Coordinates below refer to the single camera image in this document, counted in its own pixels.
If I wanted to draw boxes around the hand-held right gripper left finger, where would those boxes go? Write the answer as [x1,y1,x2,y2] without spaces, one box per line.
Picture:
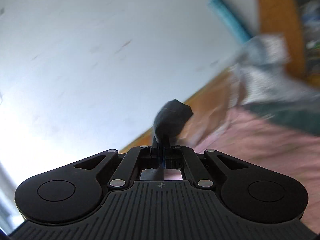
[74,136,165,191]

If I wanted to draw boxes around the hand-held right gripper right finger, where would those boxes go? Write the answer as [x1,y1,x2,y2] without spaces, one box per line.
[163,144,248,190]

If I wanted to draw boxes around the grey pants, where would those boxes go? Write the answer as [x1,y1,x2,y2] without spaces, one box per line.
[152,99,195,143]

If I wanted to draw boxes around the wooden headboard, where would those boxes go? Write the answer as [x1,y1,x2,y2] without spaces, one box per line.
[119,70,242,155]

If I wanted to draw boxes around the pink bear print blanket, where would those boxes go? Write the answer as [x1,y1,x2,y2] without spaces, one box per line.
[192,107,320,234]

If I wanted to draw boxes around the clear bubble wrap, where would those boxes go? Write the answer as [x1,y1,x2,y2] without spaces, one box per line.
[225,34,320,110]

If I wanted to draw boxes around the dark green cloth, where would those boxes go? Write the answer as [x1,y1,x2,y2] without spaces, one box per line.
[241,102,320,137]

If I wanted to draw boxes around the teal tube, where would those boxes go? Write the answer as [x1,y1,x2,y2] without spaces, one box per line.
[207,0,252,43]

